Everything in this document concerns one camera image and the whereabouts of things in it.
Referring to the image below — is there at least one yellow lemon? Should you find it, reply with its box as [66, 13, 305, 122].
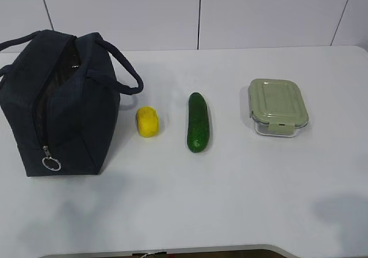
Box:
[136, 106, 159, 138]

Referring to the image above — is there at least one green cucumber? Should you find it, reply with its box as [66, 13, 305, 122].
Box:
[187, 93, 210, 153]

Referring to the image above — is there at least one green lid glass container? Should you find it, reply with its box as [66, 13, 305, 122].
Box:
[248, 79, 309, 137]

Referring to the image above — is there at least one dark blue lunch bag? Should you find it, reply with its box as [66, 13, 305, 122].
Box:
[1, 30, 144, 177]

